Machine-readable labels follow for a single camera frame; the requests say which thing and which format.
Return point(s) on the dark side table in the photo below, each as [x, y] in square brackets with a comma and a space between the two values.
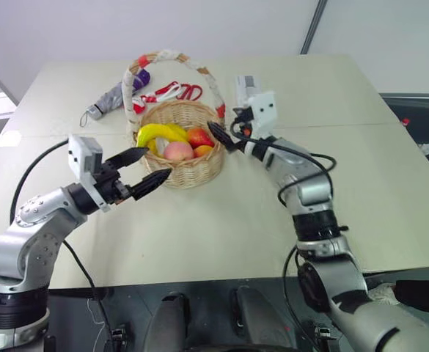
[419, 121]

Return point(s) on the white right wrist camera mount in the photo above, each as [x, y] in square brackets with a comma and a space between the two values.
[262, 110]

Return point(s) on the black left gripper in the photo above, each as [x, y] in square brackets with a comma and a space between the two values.
[109, 183]

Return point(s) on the white crumpled cloth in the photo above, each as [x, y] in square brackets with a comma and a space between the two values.
[382, 293]

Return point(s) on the orange fruit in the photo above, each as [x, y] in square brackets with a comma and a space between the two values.
[202, 151]

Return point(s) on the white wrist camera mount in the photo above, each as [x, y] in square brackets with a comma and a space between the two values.
[262, 110]
[83, 154]

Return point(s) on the black flat object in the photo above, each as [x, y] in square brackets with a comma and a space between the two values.
[423, 295]

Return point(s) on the red apple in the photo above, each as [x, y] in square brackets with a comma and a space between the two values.
[199, 136]

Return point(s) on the grey and purple folded umbrella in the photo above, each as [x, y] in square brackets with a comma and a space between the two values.
[109, 97]

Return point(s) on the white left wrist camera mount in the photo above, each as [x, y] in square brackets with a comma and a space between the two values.
[83, 154]

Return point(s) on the grey metal wall post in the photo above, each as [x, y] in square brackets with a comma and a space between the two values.
[314, 25]

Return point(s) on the small white object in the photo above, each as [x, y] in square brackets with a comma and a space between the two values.
[427, 148]

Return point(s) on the yellow banana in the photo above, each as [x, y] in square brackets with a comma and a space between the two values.
[150, 132]

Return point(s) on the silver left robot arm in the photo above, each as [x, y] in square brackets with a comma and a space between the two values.
[23, 242]

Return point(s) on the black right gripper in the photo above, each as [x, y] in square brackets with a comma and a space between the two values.
[244, 116]

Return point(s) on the white box with barcode label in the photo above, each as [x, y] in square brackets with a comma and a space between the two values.
[246, 86]

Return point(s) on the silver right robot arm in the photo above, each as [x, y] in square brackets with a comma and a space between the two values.
[331, 278]

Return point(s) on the dark rounded shape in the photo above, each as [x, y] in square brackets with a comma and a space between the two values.
[258, 322]
[168, 322]

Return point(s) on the small red capped item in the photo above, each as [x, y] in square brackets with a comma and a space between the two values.
[406, 121]

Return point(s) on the pink peach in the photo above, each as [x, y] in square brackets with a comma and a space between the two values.
[178, 151]

